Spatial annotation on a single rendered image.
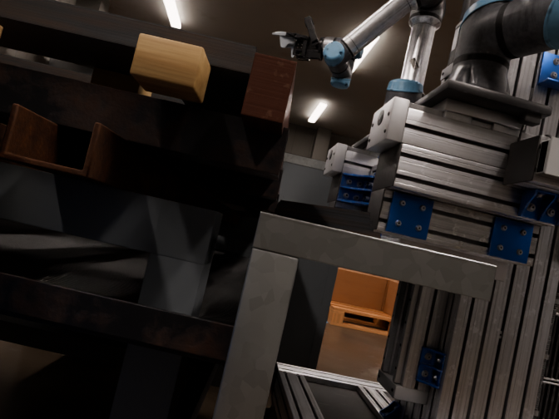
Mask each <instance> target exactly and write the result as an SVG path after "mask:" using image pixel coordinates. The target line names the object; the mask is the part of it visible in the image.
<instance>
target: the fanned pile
mask: <svg viewBox="0 0 559 419"><path fill-rule="evenodd" d="M275 214H276V215H280V216H284V217H287V218H291V219H297V220H302V221H305V222H309V223H313V224H319V225H323V226H327V227H330V228H335V229H341V230H345V231H349V232H352V233H356V234H362V235H367V236H370V237H374V238H378V239H381V236H380V235H381V233H379V232H374V231H373V228H371V225H372V223H373V221H370V218H369V216H370V213H369V212H363V211H357V210H351V209H340V208H334V207H328V206H322V205H311V204H305V203H299V202H293V201H287V200H280V202H278V204H277V205H276V209H275Z"/></svg>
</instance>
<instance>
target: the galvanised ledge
mask: <svg viewBox="0 0 559 419"><path fill-rule="evenodd" d="M252 247H255V248H258V249H265V250H269V251H272V252H276V253H280V254H287V255H290V256H294V257H298V258H302V259H308V260H312V261H315V262H320V263H323V264H330V265H333V266H338V267H341V268H345V269H352V270H355V271H359V272H363V273H366V274H373V275H377V276H381V277H385V278H388V279H395V280H398V281H403V282H406V283H413V284H417V285H420V286H424V287H428V288H435V289H438V290H442V291H446V292H449V293H456V294H460V295H464V296H468V297H471V298H478V299H481V300H486V301H489V302H490V300H491V296H492V288H493V284H494V279H495V275H496V271H497V266H496V265H493V264H486V263H483V262H479V261H475V260H471V259H465V258H461V257H457V256H453V255H450V254H443V253H439V252H435V251H432V250H428V249H421V248H418V247H413V246H410V245H406V244H400V243H396V242H392V241H388V240H385V239H378V238H374V237H370V236H367V235H362V234H356V233H352V232H349V231H345V230H341V229H335V228H330V227H327V226H323V225H319V224H313V223H309V222H305V221H302V220H297V219H291V218H287V217H284V216H280V215H276V214H270V213H265V212H262V211H260V217H259V221H258V224H257V228H256V231H255V238H254V242H253V246H252Z"/></svg>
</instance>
